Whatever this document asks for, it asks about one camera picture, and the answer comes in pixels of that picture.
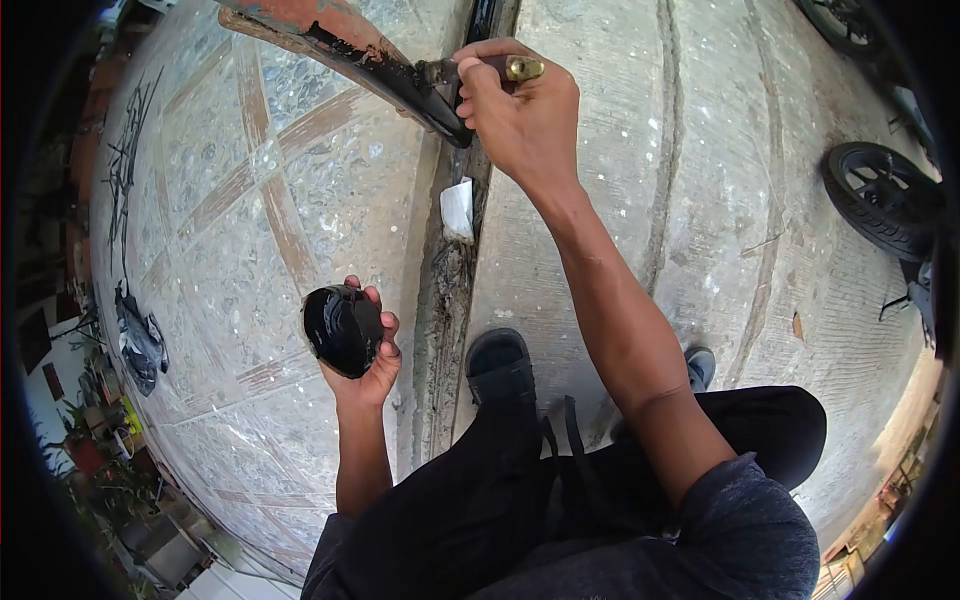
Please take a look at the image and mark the person's right hand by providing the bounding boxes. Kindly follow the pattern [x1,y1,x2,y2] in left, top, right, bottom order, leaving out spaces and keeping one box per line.
[452,37,583,198]

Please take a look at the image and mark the person's left hand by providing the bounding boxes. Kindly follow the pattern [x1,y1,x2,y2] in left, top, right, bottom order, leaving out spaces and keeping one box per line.
[320,275,403,411]

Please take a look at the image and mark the person's right fingers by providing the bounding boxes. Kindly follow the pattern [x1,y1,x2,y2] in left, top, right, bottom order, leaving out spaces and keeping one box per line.
[452,37,526,125]

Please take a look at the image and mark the person's left fingers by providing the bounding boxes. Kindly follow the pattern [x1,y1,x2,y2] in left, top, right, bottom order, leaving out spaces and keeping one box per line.
[343,275,403,376]

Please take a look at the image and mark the black paint bowl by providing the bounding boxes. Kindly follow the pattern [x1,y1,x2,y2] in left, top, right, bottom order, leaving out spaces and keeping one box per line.
[303,284,386,381]

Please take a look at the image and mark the paintbrush with brass ferrule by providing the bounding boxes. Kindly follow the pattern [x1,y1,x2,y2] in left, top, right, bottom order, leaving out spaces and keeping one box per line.
[416,54,547,90]

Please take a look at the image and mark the rusty metal gate bar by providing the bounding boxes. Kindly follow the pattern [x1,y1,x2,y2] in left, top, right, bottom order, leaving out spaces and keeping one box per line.
[216,0,476,150]

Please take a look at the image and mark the white paper scrap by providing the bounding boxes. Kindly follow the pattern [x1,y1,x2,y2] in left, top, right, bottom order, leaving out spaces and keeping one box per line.
[439,177,477,246]

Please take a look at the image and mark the person's legs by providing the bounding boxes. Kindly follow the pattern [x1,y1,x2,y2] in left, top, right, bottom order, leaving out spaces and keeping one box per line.
[318,327,828,600]

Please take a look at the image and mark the group of potted plants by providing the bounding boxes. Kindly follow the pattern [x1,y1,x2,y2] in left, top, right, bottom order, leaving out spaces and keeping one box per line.
[41,352,162,526]

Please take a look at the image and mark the motorcycle with black wheel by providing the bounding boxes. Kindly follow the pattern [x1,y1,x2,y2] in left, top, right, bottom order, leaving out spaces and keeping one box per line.
[819,141,948,346]
[793,0,897,63]

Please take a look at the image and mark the person's body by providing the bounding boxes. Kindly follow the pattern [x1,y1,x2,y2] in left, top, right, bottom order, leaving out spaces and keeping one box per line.
[300,452,822,600]

